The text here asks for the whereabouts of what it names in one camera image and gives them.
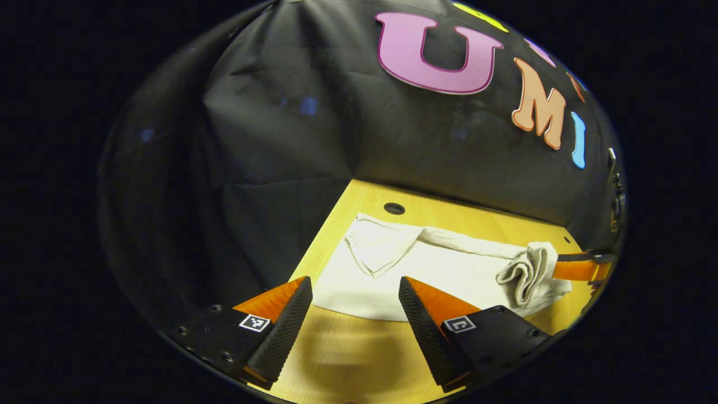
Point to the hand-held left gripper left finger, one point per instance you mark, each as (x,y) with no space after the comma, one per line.
(286,331)

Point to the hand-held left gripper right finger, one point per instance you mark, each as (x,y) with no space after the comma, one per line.
(426,334)

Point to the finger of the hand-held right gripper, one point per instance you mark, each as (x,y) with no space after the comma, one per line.
(580,270)

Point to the white jeans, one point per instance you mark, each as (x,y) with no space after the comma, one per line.
(449,275)

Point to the black backdrop cloth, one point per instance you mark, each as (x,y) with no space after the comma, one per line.
(280,140)

